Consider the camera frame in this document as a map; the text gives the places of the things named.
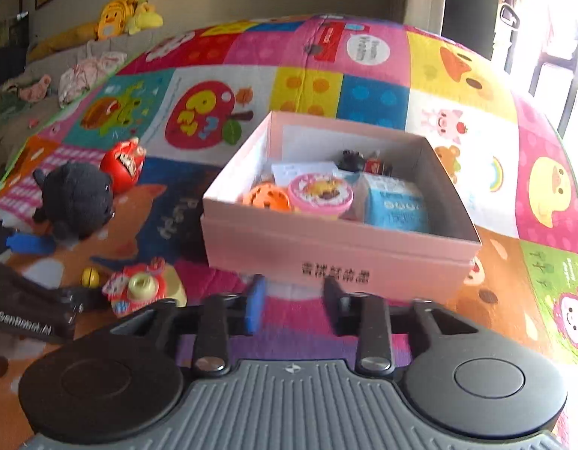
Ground black plush toy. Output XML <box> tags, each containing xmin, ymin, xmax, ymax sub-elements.
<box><xmin>33</xmin><ymin>162</ymin><xmax>115</xmax><ymax>241</ymax></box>

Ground pink cardboard box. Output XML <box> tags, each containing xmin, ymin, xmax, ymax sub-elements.
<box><xmin>201</xmin><ymin>112</ymin><xmax>481</xmax><ymax>303</ymax></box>

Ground colourful patchwork play mat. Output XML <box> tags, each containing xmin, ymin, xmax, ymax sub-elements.
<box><xmin>0</xmin><ymin>15</ymin><xmax>578</xmax><ymax>449</ymax></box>

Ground red toy camera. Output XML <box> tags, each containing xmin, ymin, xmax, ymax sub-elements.
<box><xmin>102</xmin><ymin>258</ymin><xmax>187</xmax><ymax>318</ymax></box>

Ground small yellow ball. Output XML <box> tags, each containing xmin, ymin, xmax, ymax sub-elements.
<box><xmin>80</xmin><ymin>267</ymin><xmax>102</xmax><ymax>288</ymax></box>

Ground pink round tin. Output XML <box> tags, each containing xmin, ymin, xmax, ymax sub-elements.
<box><xmin>287</xmin><ymin>173</ymin><xmax>354</xmax><ymax>219</ymax></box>

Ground pink crumpled clothes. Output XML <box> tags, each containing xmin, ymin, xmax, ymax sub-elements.
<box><xmin>58</xmin><ymin>52</ymin><xmax>127</xmax><ymax>109</ymax></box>

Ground blue tissue packet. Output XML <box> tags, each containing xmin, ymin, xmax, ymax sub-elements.
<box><xmin>352</xmin><ymin>173</ymin><xmax>430</xmax><ymax>234</ymax></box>

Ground orange perforated ball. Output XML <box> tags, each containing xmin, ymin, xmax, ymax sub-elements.
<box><xmin>241</xmin><ymin>182</ymin><xmax>293</xmax><ymax>212</ymax></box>

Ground yellow plush duck toys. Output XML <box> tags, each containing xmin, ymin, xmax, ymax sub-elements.
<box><xmin>27</xmin><ymin>0</ymin><xmax>164</xmax><ymax>63</ymax></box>

